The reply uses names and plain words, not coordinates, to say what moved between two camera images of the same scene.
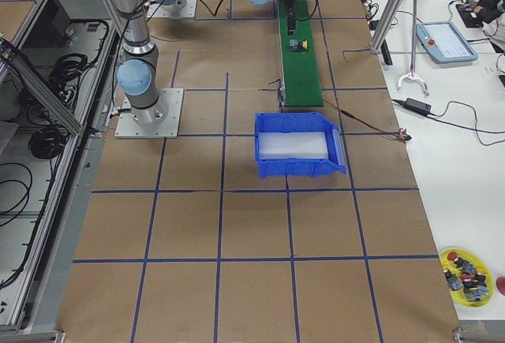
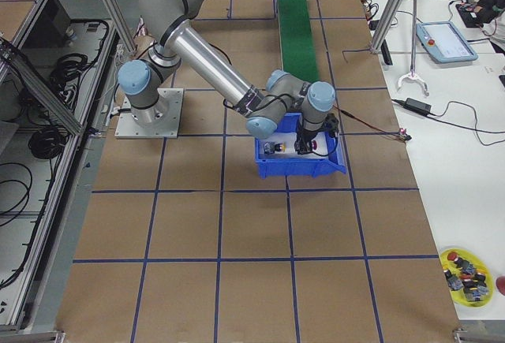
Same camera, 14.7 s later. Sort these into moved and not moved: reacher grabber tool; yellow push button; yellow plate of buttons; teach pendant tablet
Moved: yellow push button
Not moved: yellow plate of buttons; teach pendant tablet; reacher grabber tool
